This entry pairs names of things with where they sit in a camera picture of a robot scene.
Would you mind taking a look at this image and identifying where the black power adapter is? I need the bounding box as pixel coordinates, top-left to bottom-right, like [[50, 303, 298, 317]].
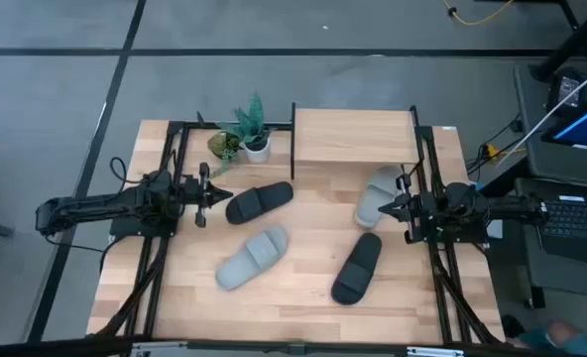
[[545, 67, 587, 113]]

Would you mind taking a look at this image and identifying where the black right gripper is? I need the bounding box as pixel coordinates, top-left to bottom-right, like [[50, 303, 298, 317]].
[[378, 173, 438, 244]]

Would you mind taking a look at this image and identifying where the wooden shelf with black posts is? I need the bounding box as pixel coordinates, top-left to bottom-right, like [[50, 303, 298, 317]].
[[291, 102, 421, 180]]

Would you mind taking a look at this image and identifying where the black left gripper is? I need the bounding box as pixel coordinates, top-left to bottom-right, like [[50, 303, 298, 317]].
[[178, 162, 234, 228]]

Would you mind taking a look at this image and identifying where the black laptop keyboard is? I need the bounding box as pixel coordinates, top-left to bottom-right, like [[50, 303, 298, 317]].
[[535, 194, 587, 265]]

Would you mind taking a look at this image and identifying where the person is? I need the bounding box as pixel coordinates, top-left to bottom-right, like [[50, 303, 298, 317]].
[[501, 314, 587, 357]]

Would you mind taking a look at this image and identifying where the black front crossbar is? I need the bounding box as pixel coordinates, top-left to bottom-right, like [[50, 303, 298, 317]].
[[0, 336, 587, 357]]

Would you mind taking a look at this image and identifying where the yellow plug with black cables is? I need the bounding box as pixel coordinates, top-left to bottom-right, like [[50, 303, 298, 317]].
[[465, 114, 528, 175]]

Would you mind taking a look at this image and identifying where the snake plant in white pot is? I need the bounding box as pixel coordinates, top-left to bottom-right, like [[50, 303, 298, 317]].
[[216, 93, 275, 164]]

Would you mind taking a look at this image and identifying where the black aluminium frame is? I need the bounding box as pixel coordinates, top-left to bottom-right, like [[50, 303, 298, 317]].
[[411, 123, 504, 346], [87, 118, 294, 343]]

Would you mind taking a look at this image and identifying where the grey slide sandal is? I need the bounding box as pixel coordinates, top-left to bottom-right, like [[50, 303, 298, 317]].
[[215, 225, 290, 292], [354, 165, 405, 229]]

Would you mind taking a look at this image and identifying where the trailing succulent plant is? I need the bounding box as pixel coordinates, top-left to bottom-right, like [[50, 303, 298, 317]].
[[206, 129, 243, 176]]

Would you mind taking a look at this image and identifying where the white cable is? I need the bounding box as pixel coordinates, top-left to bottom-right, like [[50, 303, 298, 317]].
[[495, 59, 587, 166]]

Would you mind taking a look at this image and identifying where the black desk leg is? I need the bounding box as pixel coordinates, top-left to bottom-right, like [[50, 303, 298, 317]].
[[528, 0, 587, 83]]

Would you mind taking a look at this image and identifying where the black slide sandal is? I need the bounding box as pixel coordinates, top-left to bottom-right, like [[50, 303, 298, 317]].
[[225, 180, 294, 225], [330, 232, 383, 306]]

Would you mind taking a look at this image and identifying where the yellow floor cable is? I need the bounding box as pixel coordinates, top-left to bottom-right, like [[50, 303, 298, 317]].
[[441, 0, 516, 27]]

